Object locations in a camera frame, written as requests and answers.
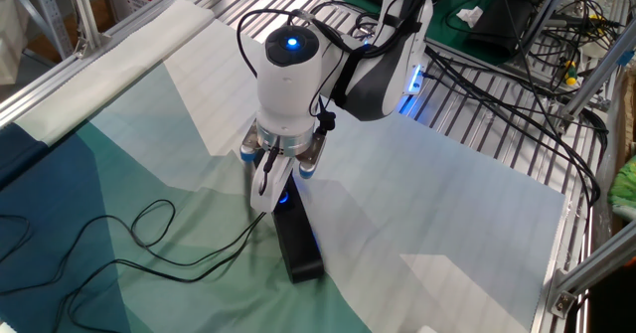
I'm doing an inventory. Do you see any black camera cable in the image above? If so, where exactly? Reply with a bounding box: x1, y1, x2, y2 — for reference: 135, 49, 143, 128
236, 7, 349, 198

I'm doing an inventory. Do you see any black cable bundle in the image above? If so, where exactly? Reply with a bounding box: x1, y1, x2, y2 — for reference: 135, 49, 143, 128
421, 0, 611, 210

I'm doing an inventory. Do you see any thin black speaker cable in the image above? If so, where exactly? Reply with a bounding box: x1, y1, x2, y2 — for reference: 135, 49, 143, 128
0, 199, 268, 333

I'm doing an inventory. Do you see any teal and white patterned cloth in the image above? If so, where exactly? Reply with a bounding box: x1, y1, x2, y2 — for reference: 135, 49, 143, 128
0, 0, 567, 333

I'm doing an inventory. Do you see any grey perforated shelf upright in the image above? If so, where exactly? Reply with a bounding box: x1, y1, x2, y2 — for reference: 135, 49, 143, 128
27, 0, 75, 60

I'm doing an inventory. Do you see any green mat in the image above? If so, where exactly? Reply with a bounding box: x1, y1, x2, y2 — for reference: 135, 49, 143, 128
307, 0, 553, 69

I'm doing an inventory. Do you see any black flat case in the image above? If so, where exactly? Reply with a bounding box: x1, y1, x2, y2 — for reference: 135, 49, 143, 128
466, 0, 538, 59

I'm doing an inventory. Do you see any yellow green screwdriver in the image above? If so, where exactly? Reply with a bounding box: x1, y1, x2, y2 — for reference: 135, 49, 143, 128
560, 59, 580, 86

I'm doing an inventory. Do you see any aluminium frame post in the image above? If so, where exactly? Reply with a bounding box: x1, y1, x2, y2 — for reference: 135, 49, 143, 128
558, 27, 636, 121
67, 0, 114, 59
546, 221, 636, 320

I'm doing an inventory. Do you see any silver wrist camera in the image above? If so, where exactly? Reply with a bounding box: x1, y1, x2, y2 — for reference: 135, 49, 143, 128
239, 121, 328, 181

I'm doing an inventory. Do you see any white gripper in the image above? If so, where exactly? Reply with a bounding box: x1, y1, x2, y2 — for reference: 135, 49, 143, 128
249, 152, 295, 214

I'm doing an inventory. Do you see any white crumpled tissue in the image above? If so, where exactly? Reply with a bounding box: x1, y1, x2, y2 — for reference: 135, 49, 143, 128
455, 5, 486, 29

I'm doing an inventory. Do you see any green bag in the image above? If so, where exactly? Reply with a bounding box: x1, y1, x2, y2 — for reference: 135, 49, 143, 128
608, 156, 636, 223

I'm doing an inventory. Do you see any black bar speaker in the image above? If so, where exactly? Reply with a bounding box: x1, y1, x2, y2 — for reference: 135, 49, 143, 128
270, 171, 326, 284

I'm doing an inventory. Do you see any aluminium table side rail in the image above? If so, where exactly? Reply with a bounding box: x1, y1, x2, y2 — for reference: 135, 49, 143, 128
0, 0, 220, 128

